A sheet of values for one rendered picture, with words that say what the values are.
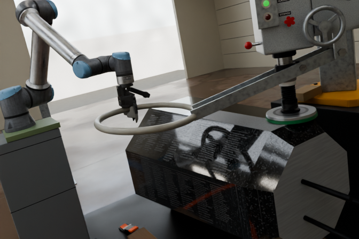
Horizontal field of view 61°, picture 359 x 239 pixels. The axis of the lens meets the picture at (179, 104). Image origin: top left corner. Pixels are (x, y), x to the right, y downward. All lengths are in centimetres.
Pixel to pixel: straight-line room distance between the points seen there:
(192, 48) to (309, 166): 892
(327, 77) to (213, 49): 874
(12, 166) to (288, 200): 157
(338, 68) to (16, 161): 201
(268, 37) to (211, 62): 929
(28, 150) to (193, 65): 836
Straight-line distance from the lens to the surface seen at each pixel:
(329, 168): 149
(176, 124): 124
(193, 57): 1009
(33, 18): 187
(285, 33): 129
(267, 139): 128
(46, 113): 331
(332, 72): 204
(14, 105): 220
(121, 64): 159
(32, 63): 218
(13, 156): 212
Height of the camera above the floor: 125
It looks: 12 degrees down
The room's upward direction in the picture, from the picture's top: 11 degrees counter-clockwise
